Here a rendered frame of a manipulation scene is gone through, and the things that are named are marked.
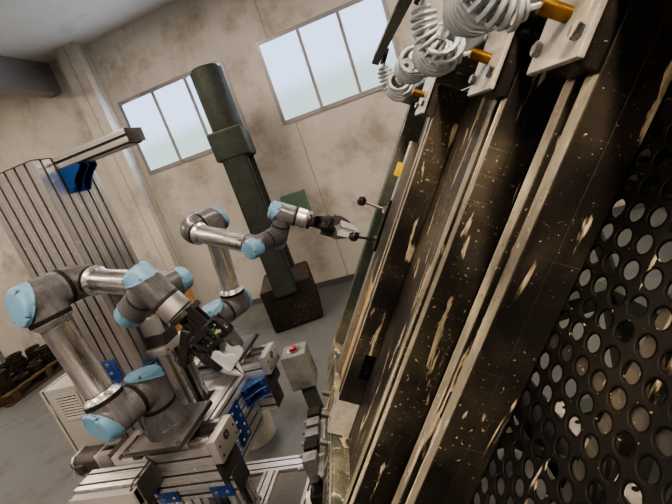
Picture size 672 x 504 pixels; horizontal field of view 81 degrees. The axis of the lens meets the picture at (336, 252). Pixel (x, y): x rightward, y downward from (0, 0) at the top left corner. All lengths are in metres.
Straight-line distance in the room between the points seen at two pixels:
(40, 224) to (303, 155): 3.80
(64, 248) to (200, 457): 0.86
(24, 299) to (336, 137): 4.13
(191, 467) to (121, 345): 0.51
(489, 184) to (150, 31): 5.49
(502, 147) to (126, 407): 1.26
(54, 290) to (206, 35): 4.51
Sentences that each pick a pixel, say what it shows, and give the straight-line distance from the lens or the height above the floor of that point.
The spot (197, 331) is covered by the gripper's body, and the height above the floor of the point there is 1.45.
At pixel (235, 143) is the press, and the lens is 4.16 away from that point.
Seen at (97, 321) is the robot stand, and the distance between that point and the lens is 1.72.
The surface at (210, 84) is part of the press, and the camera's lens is 4.53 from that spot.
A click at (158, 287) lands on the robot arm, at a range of 1.01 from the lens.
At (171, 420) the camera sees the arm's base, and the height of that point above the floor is 1.08.
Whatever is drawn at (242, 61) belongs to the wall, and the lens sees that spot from 5.36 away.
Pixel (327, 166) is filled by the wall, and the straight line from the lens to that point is 5.06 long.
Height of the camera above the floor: 1.76
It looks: 15 degrees down
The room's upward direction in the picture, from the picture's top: 19 degrees counter-clockwise
